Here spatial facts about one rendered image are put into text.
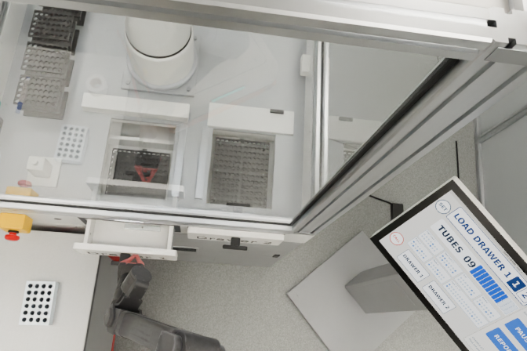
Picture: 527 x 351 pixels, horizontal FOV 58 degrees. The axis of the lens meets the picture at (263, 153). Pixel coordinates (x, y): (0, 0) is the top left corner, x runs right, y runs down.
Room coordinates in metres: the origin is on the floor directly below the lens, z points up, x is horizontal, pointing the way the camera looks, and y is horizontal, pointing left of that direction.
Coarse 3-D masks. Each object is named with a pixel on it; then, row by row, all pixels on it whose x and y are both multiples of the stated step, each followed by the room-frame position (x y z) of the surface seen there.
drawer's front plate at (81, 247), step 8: (80, 248) 0.07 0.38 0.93; (88, 248) 0.08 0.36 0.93; (96, 248) 0.09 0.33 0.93; (104, 248) 0.09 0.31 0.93; (112, 248) 0.10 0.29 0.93; (120, 248) 0.11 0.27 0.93; (128, 248) 0.12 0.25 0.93; (136, 248) 0.13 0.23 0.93; (144, 248) 0.14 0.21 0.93; (152, 248) 0.15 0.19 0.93; (144, 256) 0.12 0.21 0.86; (152, 256) 0.13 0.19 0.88; (160, 256) 0.14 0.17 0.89; (168, 256) 0.14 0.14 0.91; (176, 256) 0.16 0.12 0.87
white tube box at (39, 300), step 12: (36, 288) -0.08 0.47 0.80; (48, 288) -0.06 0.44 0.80; (24, 300) -0.12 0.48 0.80; (36, 300) -0.11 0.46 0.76; (48, 300) -0.09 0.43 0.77; (24, 312) -0.15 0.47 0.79; (36, 312) -0.13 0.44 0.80; (48, 312) -0.12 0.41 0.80; (24, 324) -0.18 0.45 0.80; (36, 324) -0.16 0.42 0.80; (48, 324) -0.15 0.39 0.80
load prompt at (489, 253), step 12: (456, 216) 0.50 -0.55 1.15; (468, 216) 0.51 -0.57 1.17; (456, 228) 0.48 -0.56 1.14; (468, 228) 0.48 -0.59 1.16; (480, 228) 0.49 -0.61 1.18; (468, 240) 0.46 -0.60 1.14; (480, 240) 0.47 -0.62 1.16; (480, 252) 0.44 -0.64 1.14; (492, 252) 0.45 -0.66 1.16; (492, 264) 0.42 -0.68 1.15; (504, 264) 0.43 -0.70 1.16; (504, 276) 0.40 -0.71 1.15; (516, 276) 0.41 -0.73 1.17; (516, 288) 0.38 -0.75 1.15
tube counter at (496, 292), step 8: (464, 256) 0.42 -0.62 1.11; (472, 256) 0.43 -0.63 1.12; (464, 264) 0.41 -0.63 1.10; (472, 264) 0.41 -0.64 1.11; (480, 264) 0.41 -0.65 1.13; (472, 272) 0.39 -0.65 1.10; (480, 272) 0.40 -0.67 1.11; (488, 272) 0.40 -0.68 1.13; (480, 280) 0.38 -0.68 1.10; (488, 280) 0.38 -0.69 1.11; (488, 288) 0.37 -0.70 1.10; (496, 288) 0.37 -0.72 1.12; (496, 296) 0.35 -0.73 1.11; (504, 296) 0.36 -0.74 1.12; (496, 304) 0.34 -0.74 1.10; (504, 304) 0.34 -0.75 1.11; (512, 304) 0.35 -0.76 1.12; (504, 312) 0.32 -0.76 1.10
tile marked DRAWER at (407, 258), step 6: (402, 252) 0.40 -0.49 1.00; (408, 252) 0.40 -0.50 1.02; (402, 258) 0.38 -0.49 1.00; (408, 258) 0.39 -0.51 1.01; (414, 258) 0.39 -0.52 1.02; (402, 264) 0.37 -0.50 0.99; (408, 264) 0.37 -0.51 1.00; (414, 264) 0.38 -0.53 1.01; (420, 264) 0.38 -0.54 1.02; (408, 270) 0.36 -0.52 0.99; (414, 270) 0.36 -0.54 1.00; (420, 270) 0.37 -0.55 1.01; (426, 270) 0.37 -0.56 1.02; (414, 276) 0.35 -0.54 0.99; (420, 276) 0.35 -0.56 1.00; (426, 276) 0.36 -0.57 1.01
